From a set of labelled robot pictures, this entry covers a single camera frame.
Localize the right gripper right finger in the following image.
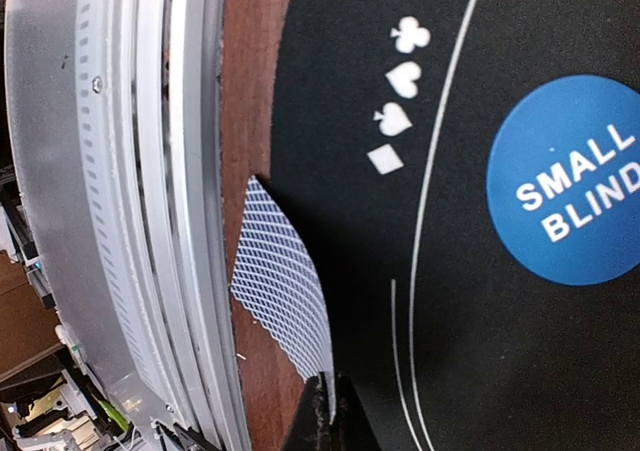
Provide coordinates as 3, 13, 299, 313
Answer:
328, 375, 382, 451

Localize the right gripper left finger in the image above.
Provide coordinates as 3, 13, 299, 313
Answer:
281, 373, 330, 451

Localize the single blue playing card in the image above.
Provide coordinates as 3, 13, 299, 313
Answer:
228, 174, 335, 383

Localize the blue small blind button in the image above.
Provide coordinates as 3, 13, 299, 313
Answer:
486, 75, 639, 286

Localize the round black poker mat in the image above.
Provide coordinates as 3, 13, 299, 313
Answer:
271, 0, 639, 450

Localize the aluminium front rail frame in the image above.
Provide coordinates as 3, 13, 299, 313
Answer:
5, 0, 251, 450

